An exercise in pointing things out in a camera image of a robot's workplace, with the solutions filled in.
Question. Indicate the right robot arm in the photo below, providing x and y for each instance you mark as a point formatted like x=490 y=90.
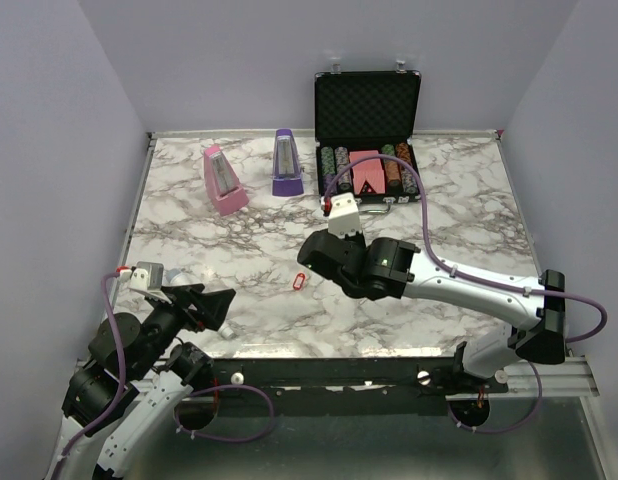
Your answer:
x=529 y=308

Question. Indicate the red key fob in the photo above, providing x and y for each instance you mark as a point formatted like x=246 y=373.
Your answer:
x=299 y=281

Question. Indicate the pink playing card deck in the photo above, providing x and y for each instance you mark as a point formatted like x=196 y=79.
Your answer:
x=369 y=177

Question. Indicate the pink metronome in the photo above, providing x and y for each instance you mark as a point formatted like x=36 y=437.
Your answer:
x=223 y=187

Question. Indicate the white microphone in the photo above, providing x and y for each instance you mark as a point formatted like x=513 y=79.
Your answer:
x=176 y=277

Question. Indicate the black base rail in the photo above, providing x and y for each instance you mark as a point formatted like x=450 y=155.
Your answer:
x=316 y=387

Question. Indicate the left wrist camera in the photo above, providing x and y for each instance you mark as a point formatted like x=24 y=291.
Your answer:
x=145 y=278

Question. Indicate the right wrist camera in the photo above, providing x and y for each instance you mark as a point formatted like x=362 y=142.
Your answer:
x=343 y=215

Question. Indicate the purple metronome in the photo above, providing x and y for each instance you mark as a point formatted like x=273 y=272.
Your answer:
x=286 y=172

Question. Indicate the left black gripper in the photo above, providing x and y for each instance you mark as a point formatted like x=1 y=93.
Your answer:
x=213 y=304

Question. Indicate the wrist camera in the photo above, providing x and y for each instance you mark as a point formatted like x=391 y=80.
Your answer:
x=343 y=215
x=145 y=278

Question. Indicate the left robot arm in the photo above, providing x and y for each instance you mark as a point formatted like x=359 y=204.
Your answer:
x=134 y=377

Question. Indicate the black poker chip case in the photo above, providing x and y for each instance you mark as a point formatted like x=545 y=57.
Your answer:
x=356 y=113

